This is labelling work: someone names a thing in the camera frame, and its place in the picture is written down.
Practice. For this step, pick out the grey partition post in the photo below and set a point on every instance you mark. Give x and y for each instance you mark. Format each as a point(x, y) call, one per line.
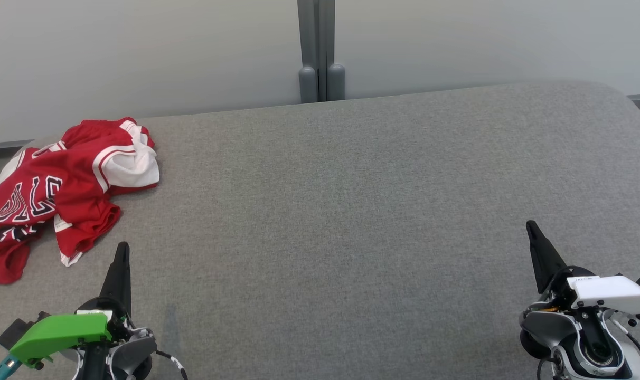
point(316, 42)

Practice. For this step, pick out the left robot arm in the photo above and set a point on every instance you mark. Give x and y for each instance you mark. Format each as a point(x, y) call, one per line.
point(132, 351)

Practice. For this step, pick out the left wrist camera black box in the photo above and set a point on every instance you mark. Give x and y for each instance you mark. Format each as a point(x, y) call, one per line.
point(15, 331)

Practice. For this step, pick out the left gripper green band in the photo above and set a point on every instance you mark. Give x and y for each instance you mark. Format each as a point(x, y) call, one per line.
point(61, 335)

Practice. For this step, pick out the red basketball jersey black lettering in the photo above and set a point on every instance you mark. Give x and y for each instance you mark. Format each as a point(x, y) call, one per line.
point(29, 184)

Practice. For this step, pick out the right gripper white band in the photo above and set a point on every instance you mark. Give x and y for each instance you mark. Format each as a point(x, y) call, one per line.
point(610, 293)

